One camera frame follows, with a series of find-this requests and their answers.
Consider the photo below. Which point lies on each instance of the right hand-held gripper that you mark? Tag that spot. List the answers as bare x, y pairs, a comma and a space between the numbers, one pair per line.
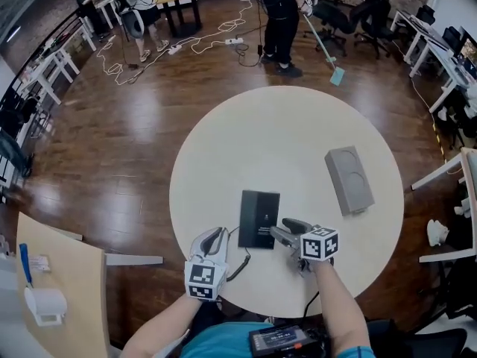
318, 244

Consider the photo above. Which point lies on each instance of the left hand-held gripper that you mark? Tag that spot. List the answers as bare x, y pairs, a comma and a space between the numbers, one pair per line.
205, 278

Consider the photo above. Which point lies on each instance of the black telephone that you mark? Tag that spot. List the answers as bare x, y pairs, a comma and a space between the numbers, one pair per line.
261, 207

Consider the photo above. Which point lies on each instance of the person's left forearm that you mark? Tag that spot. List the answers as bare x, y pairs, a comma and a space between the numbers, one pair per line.
167, 326

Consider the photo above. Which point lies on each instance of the person's right forearm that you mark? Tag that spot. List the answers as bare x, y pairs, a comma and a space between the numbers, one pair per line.
341, 304

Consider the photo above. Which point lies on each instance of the grey box with two circles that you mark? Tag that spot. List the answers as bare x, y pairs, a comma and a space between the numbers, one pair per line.
348, 179

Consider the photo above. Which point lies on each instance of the white round table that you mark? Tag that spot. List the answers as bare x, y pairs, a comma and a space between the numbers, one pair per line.
279, 144

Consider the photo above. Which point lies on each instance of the person's teal shirt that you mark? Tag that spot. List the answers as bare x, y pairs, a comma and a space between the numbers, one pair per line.
220, 341

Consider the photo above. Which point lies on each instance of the light wooden desk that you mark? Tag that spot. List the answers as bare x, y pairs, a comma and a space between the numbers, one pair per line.
74, 282

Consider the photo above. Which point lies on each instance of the crumpled white cloth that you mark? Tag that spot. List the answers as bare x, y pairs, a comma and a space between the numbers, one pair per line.
436, 232

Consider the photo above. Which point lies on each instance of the flat mop with teal head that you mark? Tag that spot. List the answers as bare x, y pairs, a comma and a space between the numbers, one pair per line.
337, 76

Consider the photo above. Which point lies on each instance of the small white and red box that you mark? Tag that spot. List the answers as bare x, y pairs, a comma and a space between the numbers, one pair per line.
39, 264

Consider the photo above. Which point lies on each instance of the white label printer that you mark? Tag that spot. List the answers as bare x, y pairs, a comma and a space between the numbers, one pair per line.
46, 304

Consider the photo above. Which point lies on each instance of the white framed side table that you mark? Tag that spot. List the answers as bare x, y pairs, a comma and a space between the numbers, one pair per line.
467, 185

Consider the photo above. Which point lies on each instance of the white power strip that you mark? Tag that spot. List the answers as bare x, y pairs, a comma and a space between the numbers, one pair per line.
234, 41
174, 49

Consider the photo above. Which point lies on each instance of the black office chair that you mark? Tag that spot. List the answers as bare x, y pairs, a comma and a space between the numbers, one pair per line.
329, 19
372, 17

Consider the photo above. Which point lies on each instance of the long white desk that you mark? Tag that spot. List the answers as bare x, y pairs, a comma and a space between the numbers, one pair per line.
428, 39

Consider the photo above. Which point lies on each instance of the white desk with thin legs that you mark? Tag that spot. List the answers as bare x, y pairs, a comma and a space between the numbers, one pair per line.
56, 60

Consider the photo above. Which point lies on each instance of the computer monitor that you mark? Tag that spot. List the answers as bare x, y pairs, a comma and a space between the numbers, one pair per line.
469, 50

